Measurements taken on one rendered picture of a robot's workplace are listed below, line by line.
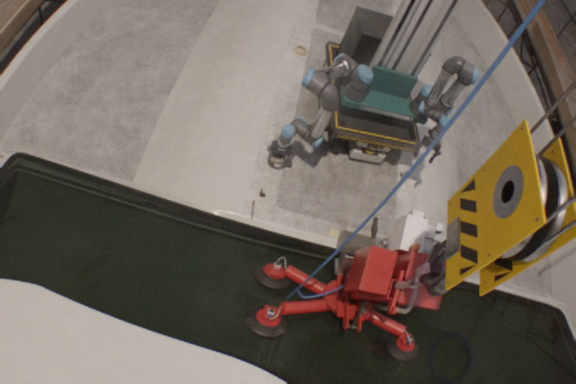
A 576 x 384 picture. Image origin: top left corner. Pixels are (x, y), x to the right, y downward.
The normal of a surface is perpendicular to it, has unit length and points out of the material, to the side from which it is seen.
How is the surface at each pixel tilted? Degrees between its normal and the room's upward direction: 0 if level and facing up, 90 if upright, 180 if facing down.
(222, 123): 25
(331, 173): 0
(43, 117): 0
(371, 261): 17
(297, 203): 0
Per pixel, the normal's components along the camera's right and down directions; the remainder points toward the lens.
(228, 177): 0.03, -0.59
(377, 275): 0.16, -0.29
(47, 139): 0.23, -0.55
